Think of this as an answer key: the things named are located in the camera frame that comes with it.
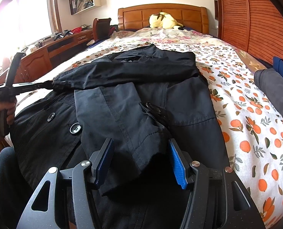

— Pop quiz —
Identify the yellow plush toy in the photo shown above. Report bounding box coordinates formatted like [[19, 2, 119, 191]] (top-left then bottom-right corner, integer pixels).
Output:
[[149, 12, 183, 29]]

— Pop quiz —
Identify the wooden louvred wardrobe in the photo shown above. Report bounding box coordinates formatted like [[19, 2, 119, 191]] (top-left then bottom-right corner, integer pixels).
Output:
[[218, 0, 283, 64]]

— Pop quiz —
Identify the black coat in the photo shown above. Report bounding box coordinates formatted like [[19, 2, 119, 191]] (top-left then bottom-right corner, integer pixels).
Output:
[[10, 45, 228, 228]]

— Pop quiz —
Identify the left hand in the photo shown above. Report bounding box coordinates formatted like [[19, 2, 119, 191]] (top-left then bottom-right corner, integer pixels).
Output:
[[0, 100, 17, 134]]

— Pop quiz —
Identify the wooden chair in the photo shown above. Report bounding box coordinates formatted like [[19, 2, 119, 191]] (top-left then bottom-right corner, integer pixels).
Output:
[[92, 18, 111, 41]]

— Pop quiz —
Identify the wooden desk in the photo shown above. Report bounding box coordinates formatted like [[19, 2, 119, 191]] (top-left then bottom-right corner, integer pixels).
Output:
[[14, 30, 93, 83]]

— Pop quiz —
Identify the red item on desk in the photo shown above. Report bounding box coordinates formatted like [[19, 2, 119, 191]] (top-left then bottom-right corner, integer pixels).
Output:
[[71, 27, 82, 34]]

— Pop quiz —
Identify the wooden headboard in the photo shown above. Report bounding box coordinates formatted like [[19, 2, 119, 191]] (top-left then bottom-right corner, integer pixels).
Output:
[[117, 3, 209, 35]]

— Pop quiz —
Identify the folded grey garment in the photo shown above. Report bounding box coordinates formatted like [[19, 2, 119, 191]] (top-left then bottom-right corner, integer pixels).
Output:
[[254, 68, 283, 117]]

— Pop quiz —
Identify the orange print bed sheet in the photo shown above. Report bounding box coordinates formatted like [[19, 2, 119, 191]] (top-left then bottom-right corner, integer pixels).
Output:
[[14, 27, 283, 228]]

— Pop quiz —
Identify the floral pink blanket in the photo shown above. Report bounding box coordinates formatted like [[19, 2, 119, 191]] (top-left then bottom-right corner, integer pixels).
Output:
[[108, 27, 219, 47]]

